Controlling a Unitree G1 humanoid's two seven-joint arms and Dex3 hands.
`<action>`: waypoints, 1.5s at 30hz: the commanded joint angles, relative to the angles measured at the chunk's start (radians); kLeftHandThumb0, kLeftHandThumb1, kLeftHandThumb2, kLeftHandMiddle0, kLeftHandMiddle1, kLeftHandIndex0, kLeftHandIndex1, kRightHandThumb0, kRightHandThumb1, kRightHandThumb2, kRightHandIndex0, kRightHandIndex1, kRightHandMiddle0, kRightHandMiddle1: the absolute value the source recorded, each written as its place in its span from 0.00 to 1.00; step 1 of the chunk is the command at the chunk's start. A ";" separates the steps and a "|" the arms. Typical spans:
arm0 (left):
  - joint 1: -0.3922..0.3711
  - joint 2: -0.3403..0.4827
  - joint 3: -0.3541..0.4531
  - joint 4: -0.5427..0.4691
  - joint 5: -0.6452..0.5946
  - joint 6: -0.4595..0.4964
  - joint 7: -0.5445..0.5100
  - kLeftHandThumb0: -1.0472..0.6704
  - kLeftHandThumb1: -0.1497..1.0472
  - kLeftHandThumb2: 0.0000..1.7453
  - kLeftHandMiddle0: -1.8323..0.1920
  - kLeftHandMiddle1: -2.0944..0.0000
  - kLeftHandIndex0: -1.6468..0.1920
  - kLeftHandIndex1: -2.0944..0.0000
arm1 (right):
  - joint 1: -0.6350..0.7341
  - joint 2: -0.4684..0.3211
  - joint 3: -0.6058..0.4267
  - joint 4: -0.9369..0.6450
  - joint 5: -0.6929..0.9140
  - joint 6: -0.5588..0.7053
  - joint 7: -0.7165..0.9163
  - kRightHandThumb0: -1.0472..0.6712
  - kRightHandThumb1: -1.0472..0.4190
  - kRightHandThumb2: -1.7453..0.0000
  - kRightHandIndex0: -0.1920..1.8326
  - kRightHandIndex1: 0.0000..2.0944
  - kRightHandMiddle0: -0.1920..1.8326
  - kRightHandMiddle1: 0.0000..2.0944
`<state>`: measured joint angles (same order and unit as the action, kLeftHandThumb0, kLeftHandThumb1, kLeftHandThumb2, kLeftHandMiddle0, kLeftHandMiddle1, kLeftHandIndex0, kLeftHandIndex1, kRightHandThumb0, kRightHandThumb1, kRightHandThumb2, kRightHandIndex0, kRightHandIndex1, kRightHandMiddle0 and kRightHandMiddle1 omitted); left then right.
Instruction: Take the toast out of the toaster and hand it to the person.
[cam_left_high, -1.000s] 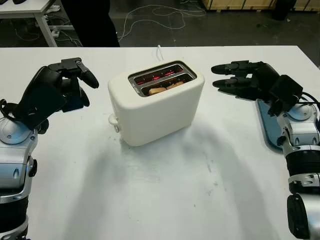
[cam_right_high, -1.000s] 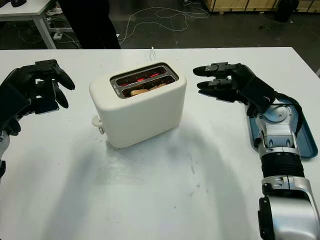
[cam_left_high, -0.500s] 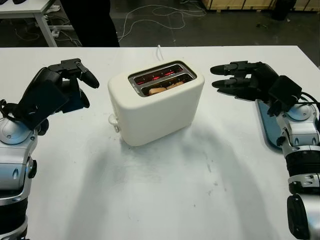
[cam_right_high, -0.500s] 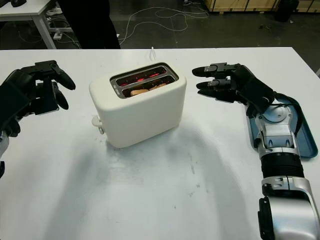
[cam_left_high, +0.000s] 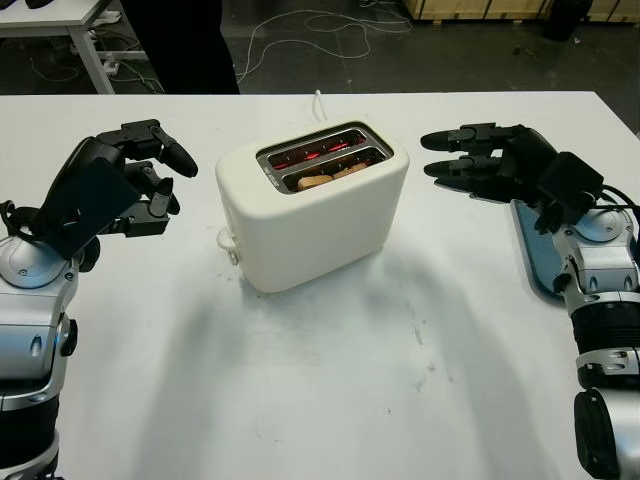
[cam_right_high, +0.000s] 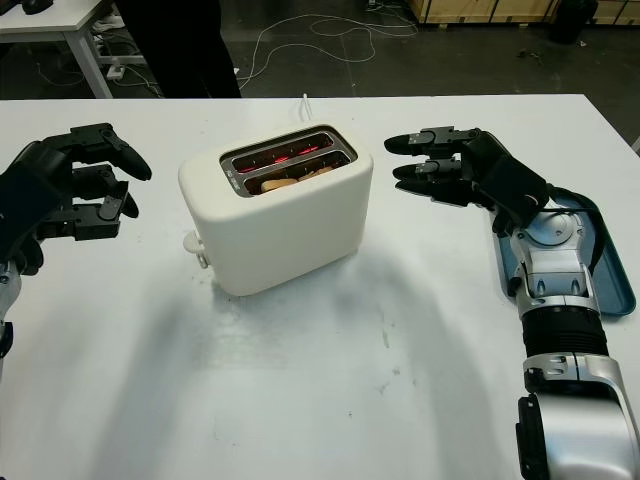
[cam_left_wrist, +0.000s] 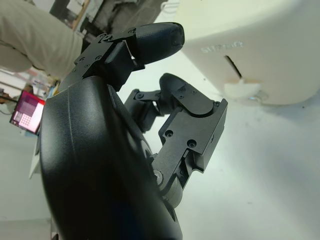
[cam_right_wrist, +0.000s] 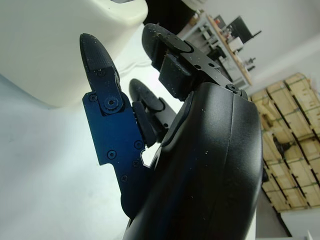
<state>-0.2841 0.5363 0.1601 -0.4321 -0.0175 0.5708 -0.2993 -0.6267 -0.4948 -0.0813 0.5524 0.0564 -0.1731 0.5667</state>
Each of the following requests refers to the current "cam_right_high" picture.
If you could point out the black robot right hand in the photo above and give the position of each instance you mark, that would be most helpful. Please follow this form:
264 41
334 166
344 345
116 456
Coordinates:
510 180

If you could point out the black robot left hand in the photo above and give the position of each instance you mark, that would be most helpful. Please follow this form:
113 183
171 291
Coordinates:
40 160

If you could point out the toast slice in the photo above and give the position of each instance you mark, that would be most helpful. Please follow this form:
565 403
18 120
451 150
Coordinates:
280 185

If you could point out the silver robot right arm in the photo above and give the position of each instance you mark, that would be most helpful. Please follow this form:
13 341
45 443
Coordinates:
555 265

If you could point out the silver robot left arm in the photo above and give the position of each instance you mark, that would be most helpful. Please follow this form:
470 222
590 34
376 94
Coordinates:
6 290

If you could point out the person in beige jacket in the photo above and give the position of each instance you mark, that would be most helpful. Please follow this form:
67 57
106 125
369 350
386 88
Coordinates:
185 50

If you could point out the white two-slot toaster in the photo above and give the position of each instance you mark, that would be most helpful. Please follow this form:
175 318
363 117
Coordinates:
280 235

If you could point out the white power strip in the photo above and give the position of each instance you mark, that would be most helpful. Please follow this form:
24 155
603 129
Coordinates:
116 71

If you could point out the white metal-legged desk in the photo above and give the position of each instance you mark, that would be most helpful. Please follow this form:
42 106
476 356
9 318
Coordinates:
50 17

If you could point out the blue oval tray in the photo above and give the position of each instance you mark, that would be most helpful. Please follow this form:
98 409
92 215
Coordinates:
615 285

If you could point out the small black device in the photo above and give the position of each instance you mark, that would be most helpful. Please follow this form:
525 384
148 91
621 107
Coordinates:
35 5

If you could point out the stacked wooden crates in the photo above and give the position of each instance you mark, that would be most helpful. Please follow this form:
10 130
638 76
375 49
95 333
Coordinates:
475 10

